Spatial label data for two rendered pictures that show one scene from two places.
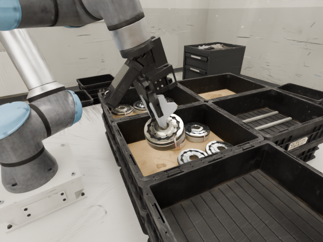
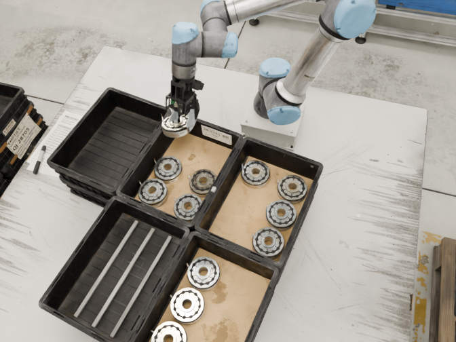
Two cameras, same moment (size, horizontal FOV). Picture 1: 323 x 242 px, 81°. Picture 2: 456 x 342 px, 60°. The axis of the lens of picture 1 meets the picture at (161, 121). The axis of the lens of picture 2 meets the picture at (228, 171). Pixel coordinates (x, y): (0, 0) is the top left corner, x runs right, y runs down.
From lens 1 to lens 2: 1.52 m
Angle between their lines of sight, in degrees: 87
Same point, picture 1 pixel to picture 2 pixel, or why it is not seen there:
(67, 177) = (247, 117)
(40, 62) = (293, 72)
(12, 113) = (267, 67)
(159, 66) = (174, 93)
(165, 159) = (193, 164)
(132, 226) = not seen: hidden behind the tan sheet
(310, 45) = not seen: outside the picture
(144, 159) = (207, 155)
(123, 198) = not seen: hidden behind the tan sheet
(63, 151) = (281, 128)
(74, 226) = (226, 123)
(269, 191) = (110, 184)
